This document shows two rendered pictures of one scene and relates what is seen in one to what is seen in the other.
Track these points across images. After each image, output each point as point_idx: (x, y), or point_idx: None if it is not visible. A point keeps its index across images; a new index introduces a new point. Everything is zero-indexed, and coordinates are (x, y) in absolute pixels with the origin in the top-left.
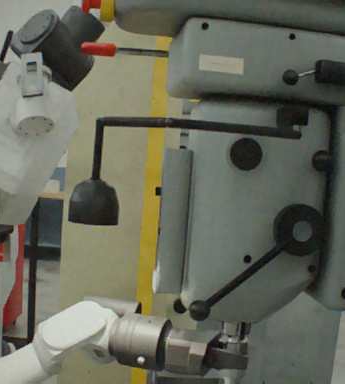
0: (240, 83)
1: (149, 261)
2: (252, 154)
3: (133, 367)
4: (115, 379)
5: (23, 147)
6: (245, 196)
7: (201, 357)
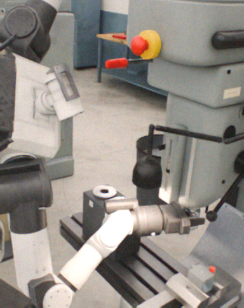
0: (237, 100)
1: None
2: (232, 133)
3: None
4: None
5: (50, 123)
6: (225, 153)
7: (189, 226)
